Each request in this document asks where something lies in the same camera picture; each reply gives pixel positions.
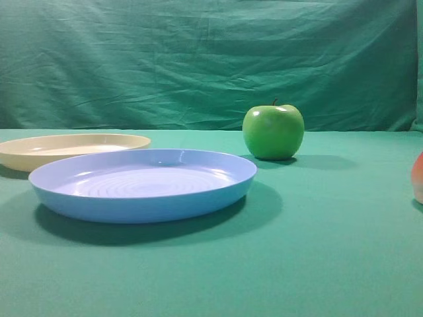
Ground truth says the round red-yellow bread bun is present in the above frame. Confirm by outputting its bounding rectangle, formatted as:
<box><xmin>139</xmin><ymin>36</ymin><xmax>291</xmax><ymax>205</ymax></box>
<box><xmin>411</xmin><ymin>153</ymin><xmax>423</xmax><ymax>204</ymax></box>

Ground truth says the blue plastic plate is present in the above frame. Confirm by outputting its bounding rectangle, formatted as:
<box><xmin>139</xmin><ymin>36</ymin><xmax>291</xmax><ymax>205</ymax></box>
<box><xmin>28</xmin><ymin>149</ymin><xmax>257</xmax><ymax>224</ymax></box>

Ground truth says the yellow plastic plate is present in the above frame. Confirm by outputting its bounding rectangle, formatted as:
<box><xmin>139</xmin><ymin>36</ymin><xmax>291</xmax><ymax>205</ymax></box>
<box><xmin>1</xmin><ymin>133</ymin><xmax>151</xmax><ymax>172</ymax></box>

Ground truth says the green apple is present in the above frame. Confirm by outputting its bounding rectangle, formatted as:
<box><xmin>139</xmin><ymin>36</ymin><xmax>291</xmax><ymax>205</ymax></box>
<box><xmin>242</xmin><ymin>104</ymin><xmax>305</xmax><ymax>160</ymax></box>

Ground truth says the green backdrop cloth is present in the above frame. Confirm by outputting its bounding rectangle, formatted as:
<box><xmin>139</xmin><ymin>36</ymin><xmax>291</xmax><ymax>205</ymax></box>
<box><xmin>1</xmin><ymin>1</ymin><xmax>422</xmax><ymax>131</ymax></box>

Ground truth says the green table cloth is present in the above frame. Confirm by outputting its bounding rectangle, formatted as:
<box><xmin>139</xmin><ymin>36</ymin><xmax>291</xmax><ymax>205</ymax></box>
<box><xmin>1</xmin><ymin>132</ymin><xmax>422</xmax><ymax>316</ymax></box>

